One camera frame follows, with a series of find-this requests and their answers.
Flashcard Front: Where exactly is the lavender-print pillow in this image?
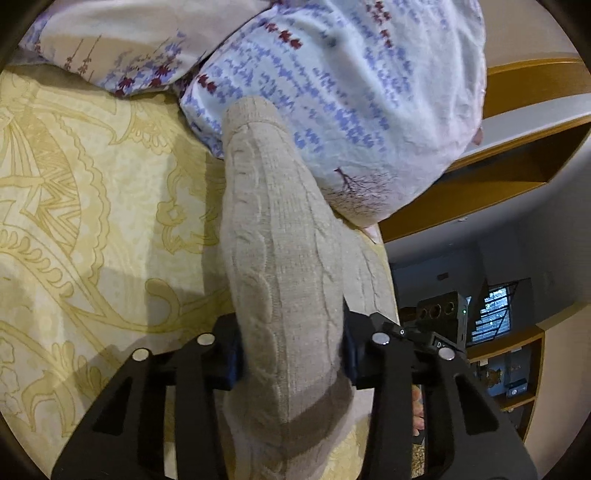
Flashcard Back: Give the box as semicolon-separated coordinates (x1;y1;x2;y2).
11;0;278;99

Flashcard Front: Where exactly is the wooden headboard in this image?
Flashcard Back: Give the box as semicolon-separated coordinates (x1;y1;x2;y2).
381;58;591;243

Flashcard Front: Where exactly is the pale yellow patterned bed sheet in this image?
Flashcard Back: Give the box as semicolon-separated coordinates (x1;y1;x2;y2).
0;60;398;480

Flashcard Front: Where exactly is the wooden wall shelf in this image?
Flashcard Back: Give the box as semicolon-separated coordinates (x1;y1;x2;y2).
465;325;546;440

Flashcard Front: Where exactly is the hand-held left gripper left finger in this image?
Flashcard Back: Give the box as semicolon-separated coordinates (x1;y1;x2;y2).
51;313;245;480

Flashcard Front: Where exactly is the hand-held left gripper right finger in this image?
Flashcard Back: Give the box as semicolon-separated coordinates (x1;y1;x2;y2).
342;302;539;480

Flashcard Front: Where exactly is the white tree-print pillow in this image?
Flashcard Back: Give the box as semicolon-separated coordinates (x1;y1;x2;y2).
178;0;488;245

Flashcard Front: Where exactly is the barred window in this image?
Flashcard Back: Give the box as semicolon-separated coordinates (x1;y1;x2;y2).
466;277;532;347

